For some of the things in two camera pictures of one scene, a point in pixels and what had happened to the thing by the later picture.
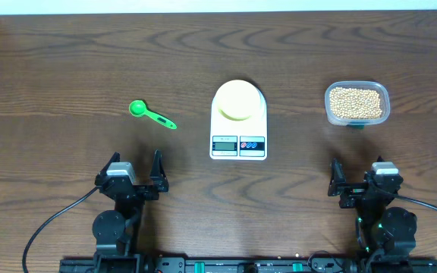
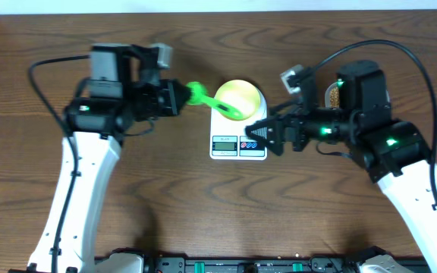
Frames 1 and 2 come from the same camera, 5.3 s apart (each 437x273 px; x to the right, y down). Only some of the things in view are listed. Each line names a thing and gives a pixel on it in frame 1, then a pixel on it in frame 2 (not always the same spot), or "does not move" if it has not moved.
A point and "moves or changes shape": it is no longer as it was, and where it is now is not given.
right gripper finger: x=380 y=159 to x=269 y=129
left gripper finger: x=115 y=158 to x=177 y=103
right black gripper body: x=352 y=199 to x=321 y=124
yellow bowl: x=239 y=100 does not move
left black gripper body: x=142 y=194 to x=143 y=100
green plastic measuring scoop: x=137 y=108 moves or changes shape
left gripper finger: x=158 y=177 to x=178 y=90
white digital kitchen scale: x=243 y=140 does not move
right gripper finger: x=337 y=174 to x=275 y=145
